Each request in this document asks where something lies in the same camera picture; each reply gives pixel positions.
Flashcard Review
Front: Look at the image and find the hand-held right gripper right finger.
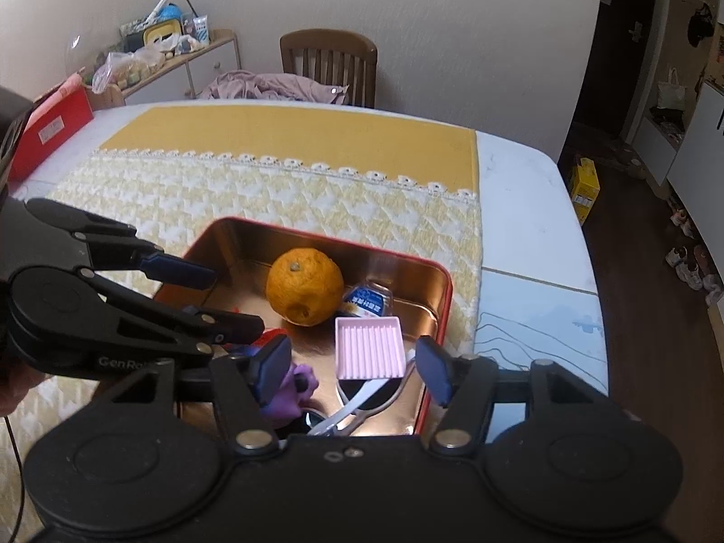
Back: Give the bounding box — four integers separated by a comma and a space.
415, 336, 616, 457

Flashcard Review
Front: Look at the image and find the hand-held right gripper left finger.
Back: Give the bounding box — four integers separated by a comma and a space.
100, 333, 294, 457

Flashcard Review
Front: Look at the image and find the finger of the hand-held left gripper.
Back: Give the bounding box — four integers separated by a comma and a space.
84, 270, 266, 352
27, 198, 219, 293

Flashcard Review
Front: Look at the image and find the purple toy figure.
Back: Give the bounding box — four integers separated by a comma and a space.
257, 365, 318, 417

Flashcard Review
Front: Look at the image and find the red metal tin box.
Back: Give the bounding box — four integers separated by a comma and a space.
152, 216, 454, 436

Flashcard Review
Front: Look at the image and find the pink ribbed plastic tray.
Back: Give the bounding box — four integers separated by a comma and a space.
333, 317, 407, 381

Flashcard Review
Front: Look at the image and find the orange fruit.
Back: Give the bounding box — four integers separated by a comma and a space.
266, 248, 345, 327

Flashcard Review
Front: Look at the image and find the small blue label bottle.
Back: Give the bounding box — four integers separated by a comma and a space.
342, 280, 395, 318

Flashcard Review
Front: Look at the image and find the red cardboard box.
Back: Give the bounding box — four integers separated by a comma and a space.
10, 73, 95, 182

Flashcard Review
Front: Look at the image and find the pink cloth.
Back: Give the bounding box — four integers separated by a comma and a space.
198, 69, 350, 106

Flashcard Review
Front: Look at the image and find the yellow houndstooth tablecloth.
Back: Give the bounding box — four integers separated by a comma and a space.
0, 103, 481, 521

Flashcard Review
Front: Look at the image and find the wooden side cabinet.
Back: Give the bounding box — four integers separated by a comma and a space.
85, 28, 242, 105

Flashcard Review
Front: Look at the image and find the clear plastic bag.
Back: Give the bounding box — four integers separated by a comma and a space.
90, 48, 165, 91

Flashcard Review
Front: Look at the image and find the yellow carton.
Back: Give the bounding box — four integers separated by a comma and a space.
568, 158, 601, 221

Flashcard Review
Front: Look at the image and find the yellow cartoon container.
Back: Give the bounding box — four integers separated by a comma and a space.
141, 19, 183, 49

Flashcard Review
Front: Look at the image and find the wooden chair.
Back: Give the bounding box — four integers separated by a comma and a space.
280, 28, 378, 110

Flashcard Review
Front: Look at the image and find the pile of shoes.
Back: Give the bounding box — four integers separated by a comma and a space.
664, 204, 724, 310

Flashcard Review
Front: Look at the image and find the white tote bag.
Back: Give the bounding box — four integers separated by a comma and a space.
656, 68, 689, 112

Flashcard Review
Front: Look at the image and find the black hanging bag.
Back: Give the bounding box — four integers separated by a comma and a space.
687, 3, 714, 49

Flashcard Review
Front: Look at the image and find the black cable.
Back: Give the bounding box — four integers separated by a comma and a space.
3, 413, 29, 538

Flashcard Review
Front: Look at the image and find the white wooden wall cabinet unit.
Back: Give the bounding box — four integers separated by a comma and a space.
628, 0, 724, 272

